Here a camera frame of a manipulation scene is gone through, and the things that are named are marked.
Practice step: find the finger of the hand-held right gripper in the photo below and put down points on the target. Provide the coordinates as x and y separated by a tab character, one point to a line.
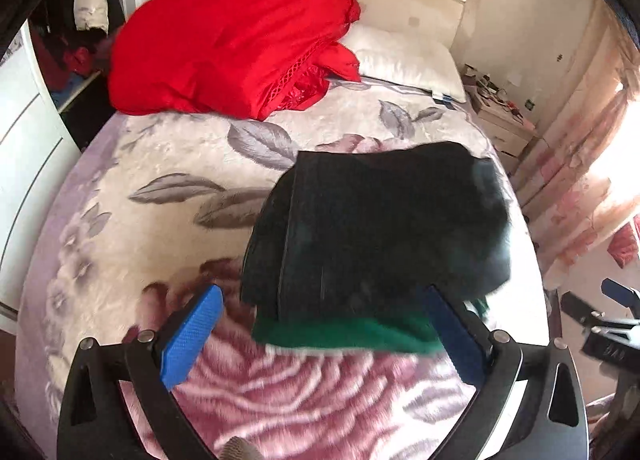
580	307
622	292

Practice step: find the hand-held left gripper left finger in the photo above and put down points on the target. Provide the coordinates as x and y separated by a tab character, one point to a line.
192	335

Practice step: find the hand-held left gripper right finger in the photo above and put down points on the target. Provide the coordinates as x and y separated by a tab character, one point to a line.
457	340

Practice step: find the green garment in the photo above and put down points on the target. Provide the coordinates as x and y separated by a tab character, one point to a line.
350	332

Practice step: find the black leather jacket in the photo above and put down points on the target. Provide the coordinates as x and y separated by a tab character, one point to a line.
375	220

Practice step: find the person's left hand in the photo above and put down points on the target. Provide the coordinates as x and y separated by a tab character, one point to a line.
240	450

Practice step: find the pink floral curtain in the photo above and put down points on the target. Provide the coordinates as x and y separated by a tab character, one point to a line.
575	165

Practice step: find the rose print blanket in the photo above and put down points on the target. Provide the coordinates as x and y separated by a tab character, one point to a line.
150	150

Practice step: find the cream nightstand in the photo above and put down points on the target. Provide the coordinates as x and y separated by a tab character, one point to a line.
500	125

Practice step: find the white wardrobe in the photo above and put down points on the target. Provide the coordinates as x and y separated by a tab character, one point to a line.
25	140

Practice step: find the white pillow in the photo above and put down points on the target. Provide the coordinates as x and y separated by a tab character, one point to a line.
400	60

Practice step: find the red quilt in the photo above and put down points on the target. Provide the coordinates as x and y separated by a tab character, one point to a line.
225	40

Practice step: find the red hanging garment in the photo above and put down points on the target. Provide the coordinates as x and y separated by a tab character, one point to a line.
80	58

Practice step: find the cream bed headboard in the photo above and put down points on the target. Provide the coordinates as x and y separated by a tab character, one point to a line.
425	5

